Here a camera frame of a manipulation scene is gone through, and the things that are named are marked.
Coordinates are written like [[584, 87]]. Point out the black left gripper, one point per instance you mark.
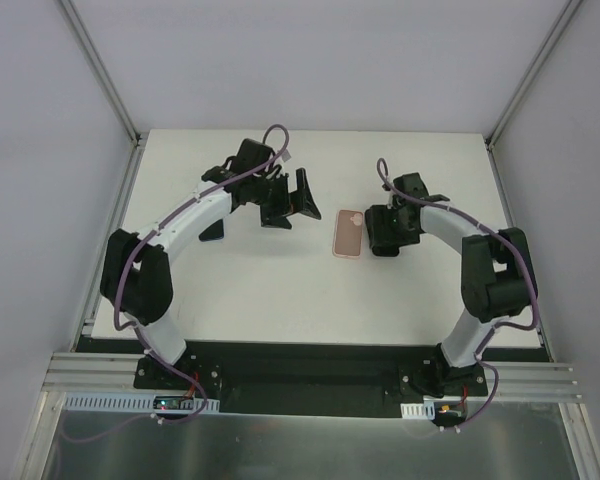
[[278, 201]]

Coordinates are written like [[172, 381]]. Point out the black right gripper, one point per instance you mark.
[[380, 230]]

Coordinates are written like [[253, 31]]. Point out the pink silicone phone case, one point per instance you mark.
[[348, 234]]

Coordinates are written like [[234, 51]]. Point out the black smartphone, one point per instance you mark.
[[214, 232]]

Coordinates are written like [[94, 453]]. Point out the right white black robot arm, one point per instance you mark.
[[497, 281]]

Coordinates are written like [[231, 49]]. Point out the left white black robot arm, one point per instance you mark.
[[136, 277]]

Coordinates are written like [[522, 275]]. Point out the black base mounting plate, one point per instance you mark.
[[355, 401]]

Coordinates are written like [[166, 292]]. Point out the left aluminium frame post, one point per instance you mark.
[[89, 50]]

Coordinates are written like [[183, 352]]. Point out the aluminium frame post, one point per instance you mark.
[[540, 58], [89, 50]]

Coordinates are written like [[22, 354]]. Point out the right white cable duct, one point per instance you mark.
[[418, 411]]

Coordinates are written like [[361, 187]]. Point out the white cable duct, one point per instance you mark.
[[139, 403], [418, 411]]

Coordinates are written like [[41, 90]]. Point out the front aluminium rail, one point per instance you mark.
[[544, 382]]

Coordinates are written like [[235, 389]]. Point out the left white cable duct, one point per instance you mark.
[[139, 403]]

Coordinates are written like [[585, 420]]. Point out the right aluminium frame post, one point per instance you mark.
[[540, 58]]

